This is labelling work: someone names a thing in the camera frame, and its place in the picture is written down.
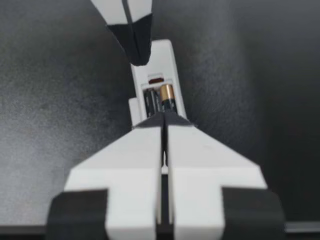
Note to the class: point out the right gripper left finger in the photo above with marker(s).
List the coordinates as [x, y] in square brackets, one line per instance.
[130, 160]

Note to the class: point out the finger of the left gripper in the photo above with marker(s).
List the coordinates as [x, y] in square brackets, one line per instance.
[141, 27]
[117, 15]

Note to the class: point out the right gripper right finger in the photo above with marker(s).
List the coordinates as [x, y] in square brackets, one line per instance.
[200, 160]

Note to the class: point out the white remote control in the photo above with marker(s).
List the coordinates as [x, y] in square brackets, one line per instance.
[163, 58]

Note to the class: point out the black and copper battery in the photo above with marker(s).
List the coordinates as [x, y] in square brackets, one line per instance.
[169, 98]
[151, 102]

